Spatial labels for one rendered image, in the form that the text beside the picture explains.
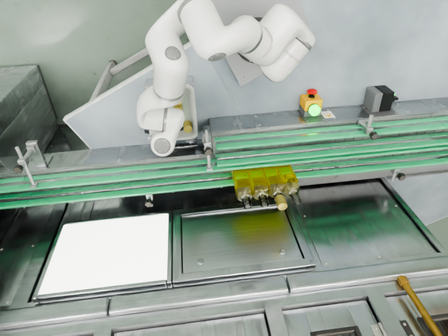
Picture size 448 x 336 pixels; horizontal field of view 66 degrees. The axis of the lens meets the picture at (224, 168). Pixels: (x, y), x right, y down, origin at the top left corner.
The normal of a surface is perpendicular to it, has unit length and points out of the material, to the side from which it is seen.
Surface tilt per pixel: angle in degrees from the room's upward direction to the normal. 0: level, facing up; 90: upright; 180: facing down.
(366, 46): 0
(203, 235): 90
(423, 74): 0
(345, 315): 90
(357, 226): 91
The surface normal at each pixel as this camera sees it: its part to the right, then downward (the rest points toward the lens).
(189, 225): -0.04, -0.82
